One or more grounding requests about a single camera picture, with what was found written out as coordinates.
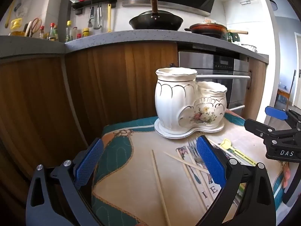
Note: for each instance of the yellow cap glass bottle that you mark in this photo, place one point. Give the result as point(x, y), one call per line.
point(69, 31)

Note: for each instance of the orange pan with lid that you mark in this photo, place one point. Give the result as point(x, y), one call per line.
point(208, 28)

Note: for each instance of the metal hanging utensil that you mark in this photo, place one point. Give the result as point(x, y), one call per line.
point(98, 18)

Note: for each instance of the knife block with scissors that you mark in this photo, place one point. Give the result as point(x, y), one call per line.
point(31, 28)

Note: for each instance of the printed tablecloth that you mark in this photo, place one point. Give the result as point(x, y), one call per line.
point(131, 174)

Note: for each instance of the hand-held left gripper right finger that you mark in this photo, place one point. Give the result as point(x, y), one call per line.
point(210, 162)

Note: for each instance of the wooden base cabinet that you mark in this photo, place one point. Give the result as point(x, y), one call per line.
point(94, 87)

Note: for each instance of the yellow hanging wall utensil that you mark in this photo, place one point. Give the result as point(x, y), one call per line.
point(10, 11)

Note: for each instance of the stainless steel built-in oven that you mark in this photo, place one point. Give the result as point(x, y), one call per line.
point(235, 87)

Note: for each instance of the black wall spice shelf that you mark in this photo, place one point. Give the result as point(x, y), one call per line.
point(94, 2)

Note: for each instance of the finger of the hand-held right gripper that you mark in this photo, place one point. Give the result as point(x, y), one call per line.
point(276, 113)
point(257, 126)

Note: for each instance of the metal hanging ladle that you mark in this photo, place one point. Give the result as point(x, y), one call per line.
point(91, 16)

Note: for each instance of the broom stick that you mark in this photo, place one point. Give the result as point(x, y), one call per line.
point(291, 89)

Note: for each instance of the white floral ceramic utensil holder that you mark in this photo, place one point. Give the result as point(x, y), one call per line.
point(174, 101)

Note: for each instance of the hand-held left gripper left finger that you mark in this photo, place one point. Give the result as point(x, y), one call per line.
point(88, 164)

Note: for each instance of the yellow tulip fruit pick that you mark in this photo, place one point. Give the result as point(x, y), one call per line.
point(227, 144)

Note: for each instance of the clear seasoning jar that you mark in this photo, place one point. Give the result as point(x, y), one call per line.
point(75, 33)

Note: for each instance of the narrow wooden cabinet door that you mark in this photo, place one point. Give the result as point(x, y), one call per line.
point(257, 87)

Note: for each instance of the silver fork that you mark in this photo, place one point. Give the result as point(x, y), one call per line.
point(194, 149)

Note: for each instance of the small red cap sauce bottle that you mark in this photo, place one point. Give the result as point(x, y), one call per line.
point(41, 33)

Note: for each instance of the yellow hanging spatula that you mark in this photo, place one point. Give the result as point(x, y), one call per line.
point(109, 16)

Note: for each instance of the green kettle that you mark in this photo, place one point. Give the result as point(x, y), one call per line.
point(232, 37)

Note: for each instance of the grey kitchen countertop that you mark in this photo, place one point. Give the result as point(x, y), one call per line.
point(141, 36)

